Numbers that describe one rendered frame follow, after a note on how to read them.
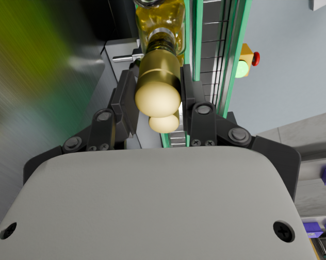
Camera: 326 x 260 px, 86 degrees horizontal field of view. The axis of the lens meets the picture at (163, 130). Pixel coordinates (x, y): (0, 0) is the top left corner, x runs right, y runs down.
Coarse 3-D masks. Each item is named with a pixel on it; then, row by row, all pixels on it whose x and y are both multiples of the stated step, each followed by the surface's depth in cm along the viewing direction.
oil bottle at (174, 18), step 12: (180, 0) 19; (144, 12) 18; (156, 12) 18; (168, 12) 18; (180, 12) 18; (144, 24) 18; (156, 24) 18; (168, 24) 18; (180, 24) 18; (144, 36) 19; (180, 36) 19; (144, 48) 20; (180, 48) 20
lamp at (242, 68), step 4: (240, 60) 47; (240, 64) 47; (244, 64) 47; (240, 68) 47; (244, 68) 47; (248, 68) 47; (236, 72) 48; (240, 72) 47; (244, 72) 48; (236, 76) 49; (240, 76) 49
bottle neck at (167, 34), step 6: (156, 30) 18; (162, 30) 17; (168, 30) 18; (150, 36) 18; (156, 36) 16; (162, 36) 16; (168, 36) 17; (150, 42) 16; (156, 42) 16; (162, 42) 16; (168, 42) 16; (174, 42) 18; (150, 48) 15; (156, 48) 15; (162, 48) 15; (168, 48) 15; (174, 48) 16; (174, 54) 16
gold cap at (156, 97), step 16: (144, 64) 13; (160, 64) 12; (176, 64) 14; (144, 80) 11; (160, 80) 11; (176, 80) 12; (144, 96) 12; (160, 96) 12; (176, 96) 12; (144, 112) 13; (160, 112) 13
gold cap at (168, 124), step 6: (174, 114) 18; (150, 120) 18; (156, 120) 18; (162, 120) 18; (168, 120) 18; (174, 120) 18; (150, 126) 19; (156, 126) 19; (162, 126) 19; (168, 126) 19; (174, 126) 19; (162, 132) 20; (168, 132) 20
